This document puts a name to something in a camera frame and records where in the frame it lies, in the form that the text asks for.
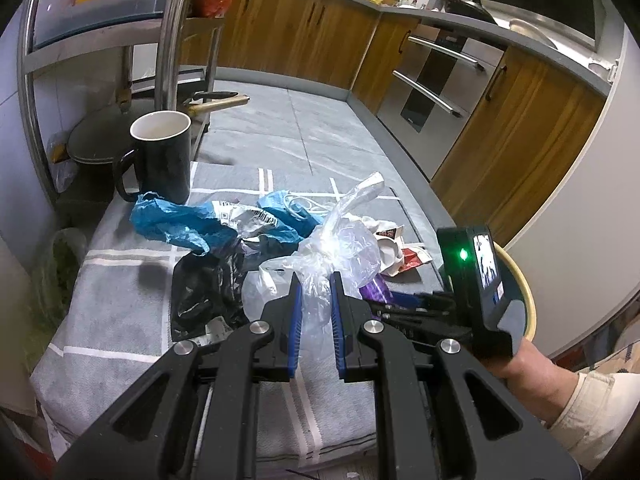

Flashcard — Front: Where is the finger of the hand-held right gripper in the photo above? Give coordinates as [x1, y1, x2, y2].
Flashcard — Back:
[370, 307, 473, 343]
[385, 290, 456, 313]

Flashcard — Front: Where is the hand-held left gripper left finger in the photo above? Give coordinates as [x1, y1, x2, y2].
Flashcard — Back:
[52, 272, 303, 480]

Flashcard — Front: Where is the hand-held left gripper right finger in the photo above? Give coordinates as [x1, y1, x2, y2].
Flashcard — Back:
[330, 271, 583, 480]

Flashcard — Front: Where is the purple wrapper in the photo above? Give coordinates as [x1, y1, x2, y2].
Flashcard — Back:
[360, 277, 396, 311]

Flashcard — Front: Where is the blue bin with yellow rim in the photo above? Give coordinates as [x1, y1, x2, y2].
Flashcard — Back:
[492, 245, 538, 341]

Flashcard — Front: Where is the red white wrapper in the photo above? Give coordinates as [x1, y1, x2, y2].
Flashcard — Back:
[367, 215, 433, 277]

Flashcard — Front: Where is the clear plastic bag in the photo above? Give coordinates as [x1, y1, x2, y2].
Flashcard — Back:
[242, 171, 386, 341]

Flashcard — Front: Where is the black plastic bag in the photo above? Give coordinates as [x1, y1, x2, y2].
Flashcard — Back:
[171, 237, 301, 343]

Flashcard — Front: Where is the blue face mask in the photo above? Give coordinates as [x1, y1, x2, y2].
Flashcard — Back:
[257, 190, 326, 236]

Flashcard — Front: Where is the blue plastic bag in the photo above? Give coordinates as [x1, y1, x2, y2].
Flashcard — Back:
[131, 192, 301, 256]

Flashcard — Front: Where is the person's right forearm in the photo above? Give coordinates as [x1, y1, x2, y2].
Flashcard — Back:
[487, 342, 640, 461]

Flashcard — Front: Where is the beige patterned cloth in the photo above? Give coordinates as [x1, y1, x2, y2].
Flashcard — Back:
[590, 330, 640, 373]

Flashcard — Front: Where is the grey checked mat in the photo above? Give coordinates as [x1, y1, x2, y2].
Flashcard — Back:
[30, 160, 451, 466]

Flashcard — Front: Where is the narrow wooden kitchen cabinet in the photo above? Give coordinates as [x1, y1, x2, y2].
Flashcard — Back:
[430, 45, 608, 248]

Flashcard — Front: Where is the black mug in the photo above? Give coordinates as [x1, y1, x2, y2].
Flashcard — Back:
[112, 110, 193, 206]

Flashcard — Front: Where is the steel oven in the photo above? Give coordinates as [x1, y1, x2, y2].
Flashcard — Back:
[377, 22, 508, 181]

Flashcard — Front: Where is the grey kitchen countertop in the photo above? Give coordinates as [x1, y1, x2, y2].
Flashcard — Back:
[235, 0, 613, 96]

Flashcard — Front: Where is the black round pot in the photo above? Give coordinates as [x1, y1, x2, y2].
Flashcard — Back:
[67, 110, 146, 166]

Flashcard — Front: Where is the long wooden kitchen cabinet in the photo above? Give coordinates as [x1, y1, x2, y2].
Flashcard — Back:
[180, 0, 421, 116]

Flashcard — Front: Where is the black wok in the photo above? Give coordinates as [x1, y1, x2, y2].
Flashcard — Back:
[417, 0, 498, 26]

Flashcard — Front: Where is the metal rack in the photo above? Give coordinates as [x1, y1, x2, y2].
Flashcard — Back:
[17, 0, 226, 201]

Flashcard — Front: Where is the wooden handled tool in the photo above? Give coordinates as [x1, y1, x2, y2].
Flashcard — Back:
[182, 91, 251, 116]

